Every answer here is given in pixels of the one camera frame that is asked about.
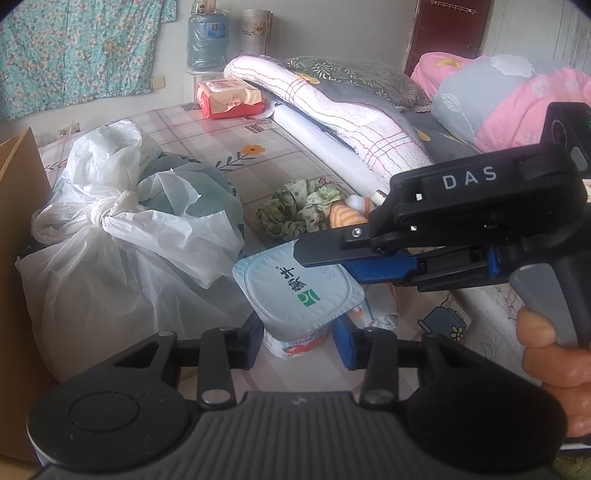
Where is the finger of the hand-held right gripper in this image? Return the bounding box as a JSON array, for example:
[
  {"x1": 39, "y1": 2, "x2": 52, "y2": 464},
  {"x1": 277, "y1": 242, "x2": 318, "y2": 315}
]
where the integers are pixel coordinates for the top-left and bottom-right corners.
[
  {"x1": 344, "y1": 249, "x2": 500, "y2": 292},
  {"x1": 293, "y1": 224, "x2": 394, "y2": 269}
]

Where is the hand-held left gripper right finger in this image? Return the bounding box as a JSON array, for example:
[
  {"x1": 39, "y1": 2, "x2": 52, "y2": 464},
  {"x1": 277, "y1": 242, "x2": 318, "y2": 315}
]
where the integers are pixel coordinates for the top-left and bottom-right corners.
[{"x1": 331, "y1": 316, "x2": 468, "y2": 409}]

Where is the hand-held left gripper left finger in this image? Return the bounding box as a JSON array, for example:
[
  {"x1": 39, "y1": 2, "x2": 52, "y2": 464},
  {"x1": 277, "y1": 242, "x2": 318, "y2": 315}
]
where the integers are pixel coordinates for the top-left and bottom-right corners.
[{"x1": 112, "y1": 313, "x2": 266, "y2": 409}]

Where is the orange striped sock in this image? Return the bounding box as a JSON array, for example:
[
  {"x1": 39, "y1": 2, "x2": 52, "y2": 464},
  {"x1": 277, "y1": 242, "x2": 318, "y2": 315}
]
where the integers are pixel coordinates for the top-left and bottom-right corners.
[{"x1": 329, "y1": 194, "x2": 399, "y2": 329}]

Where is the green scrunchie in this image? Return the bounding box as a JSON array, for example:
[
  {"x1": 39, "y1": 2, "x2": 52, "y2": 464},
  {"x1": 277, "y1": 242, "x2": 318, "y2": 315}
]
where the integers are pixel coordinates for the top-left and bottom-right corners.
[{"x1": 256, "y1": 179, "x2": 345, "y2": 241}]

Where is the white yogurt cup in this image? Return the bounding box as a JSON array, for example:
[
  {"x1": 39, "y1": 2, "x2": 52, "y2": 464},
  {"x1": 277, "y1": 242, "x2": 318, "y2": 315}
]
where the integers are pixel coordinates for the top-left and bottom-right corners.
[{"x1": 232, "y1": 240, "x2": 367, "y2": 360}]

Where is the brown cardboard box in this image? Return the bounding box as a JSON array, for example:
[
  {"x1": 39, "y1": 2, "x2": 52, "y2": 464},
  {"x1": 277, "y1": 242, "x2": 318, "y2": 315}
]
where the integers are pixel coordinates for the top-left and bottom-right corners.
[{"x1": 0, "y1": 128, "x2": 62, "y2": 463}]

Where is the person's right hand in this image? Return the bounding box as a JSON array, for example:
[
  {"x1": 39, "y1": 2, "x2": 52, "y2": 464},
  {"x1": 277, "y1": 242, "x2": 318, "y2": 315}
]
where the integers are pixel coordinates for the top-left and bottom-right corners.
[{"x1": 516, "y1": 307, "x2": 591, "y2": 439}]

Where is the pink grey floral duvet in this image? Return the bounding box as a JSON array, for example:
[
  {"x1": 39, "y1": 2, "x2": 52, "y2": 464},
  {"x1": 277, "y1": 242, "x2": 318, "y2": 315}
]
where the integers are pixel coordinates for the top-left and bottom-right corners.
[{"x1": 410, "y1": 51, "x2": 591, "y2": 154}]

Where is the white checked quilt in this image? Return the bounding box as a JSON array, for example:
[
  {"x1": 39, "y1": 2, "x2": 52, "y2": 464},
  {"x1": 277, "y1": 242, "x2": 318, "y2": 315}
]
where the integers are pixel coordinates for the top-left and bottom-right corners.
[{"x1": 224, "y1": 55, "x2": 437, "y2": 195}]

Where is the white plastic bag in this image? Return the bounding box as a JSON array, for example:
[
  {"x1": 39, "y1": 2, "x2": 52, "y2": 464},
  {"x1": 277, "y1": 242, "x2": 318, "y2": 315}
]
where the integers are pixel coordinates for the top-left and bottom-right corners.
[{"x1": 15, "y1": 119, "x2": 246, "y2": 385}]

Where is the dark red door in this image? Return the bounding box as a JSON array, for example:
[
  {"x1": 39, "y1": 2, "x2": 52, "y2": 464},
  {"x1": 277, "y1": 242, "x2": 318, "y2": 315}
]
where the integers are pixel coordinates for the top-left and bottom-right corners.
[{"x1": 403, "y1": 0, "x2": 493, "y2": 78}]

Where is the grey leaf print pillow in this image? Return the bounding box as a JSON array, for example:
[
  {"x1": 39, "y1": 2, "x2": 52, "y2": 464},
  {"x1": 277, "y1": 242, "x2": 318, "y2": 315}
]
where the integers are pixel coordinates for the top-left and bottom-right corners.
[{"x1": 281, "y1": 56, "x2": 433, "y2": 112}]

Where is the red wet wipes pack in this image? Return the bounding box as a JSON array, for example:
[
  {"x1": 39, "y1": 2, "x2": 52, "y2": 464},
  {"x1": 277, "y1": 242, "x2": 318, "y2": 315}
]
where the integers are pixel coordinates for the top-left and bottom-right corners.
[{"x1": 195, "y1": 78, "x2": 267, "y2": 120}]

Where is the white water dispenser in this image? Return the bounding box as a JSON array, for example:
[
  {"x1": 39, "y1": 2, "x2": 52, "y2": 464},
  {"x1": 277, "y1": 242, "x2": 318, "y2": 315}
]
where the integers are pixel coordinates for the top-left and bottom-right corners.
[{"x1": 185, "y1": 69, "x2": 228, "y2": 105}]

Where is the rolled patterned mat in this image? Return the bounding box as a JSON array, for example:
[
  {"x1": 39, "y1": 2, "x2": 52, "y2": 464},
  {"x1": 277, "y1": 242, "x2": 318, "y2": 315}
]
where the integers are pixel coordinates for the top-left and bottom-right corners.
[{"x1": 239, "y1": 9, "x2": 274, "y2": 59}]

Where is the blue water bottle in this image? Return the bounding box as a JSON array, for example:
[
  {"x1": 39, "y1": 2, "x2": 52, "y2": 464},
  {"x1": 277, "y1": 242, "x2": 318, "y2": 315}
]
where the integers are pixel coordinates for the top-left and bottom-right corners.
[{"x1": 187, "y1": 0, "x2": 230, "y2": 73}]

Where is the teal floral wall cloth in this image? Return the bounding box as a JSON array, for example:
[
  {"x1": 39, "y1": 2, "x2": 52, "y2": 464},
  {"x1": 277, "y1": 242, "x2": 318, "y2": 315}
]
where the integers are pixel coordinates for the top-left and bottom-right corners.
[{"x1": 0, "y1": 0, "x2": 179, "y2": 122}]

